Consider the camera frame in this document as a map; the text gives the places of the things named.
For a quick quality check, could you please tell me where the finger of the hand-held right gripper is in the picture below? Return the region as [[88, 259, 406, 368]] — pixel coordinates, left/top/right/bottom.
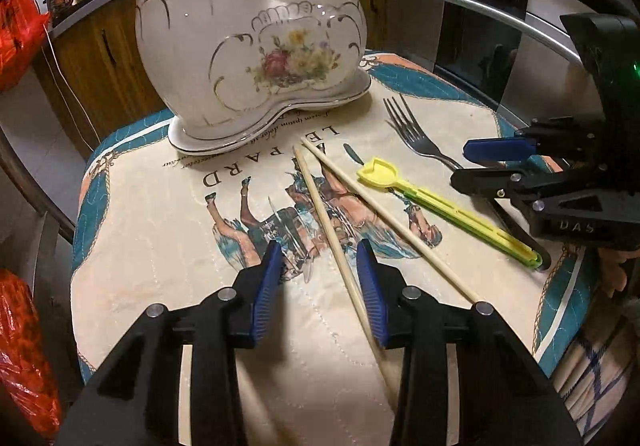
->
[[464, 118, 608, 163], [450, 163, 629, 247]]

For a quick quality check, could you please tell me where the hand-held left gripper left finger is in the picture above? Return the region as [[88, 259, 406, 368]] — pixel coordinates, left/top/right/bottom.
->
[[52, 241, 286, 446]]

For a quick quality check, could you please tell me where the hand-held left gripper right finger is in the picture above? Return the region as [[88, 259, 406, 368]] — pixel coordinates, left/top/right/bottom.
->
[[356, 239, 583, 446]]

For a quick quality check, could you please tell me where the silver fork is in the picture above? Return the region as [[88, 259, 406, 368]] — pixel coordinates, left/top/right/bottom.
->
[[383, 94, 551, 271]]

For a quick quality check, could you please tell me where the yellow green plastic spoon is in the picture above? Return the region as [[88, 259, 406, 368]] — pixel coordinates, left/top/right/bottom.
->
[[357, 157, 543, 267]]

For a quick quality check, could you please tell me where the white floral ceramic utensil holder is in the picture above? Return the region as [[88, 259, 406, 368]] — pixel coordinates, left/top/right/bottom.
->
[[126, 0, 369, 141]]

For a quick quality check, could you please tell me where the person's right hand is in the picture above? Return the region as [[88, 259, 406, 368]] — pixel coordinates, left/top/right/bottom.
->
[[597, 246, 632, 295]]

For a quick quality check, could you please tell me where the stainless steel oven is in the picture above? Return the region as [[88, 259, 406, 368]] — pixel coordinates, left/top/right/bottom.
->
[[385, 0, 601, 127]]

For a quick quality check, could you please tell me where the white ceramic drip tray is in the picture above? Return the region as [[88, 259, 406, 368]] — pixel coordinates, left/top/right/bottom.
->
[[167, 68, 374, 157]]

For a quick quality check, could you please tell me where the person's plaid clothing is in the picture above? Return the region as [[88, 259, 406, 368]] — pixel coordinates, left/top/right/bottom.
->
[[550, 298, 640, 438]]

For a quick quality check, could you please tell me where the large red plastic bag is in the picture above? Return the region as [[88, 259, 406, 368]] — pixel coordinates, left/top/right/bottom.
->
[[0, 270, 63, 442]]

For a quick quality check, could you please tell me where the metal storage rack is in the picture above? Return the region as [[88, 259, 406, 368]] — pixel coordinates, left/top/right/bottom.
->
[[0, 0, 77, 287]]

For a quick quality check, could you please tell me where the hanging red plastic bag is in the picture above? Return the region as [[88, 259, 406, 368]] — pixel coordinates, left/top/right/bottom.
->
[[0, 0, 52, 94]]

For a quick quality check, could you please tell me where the white power cord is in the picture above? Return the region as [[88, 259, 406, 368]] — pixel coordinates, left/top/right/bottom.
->
[[42, 23, 98, 147]]

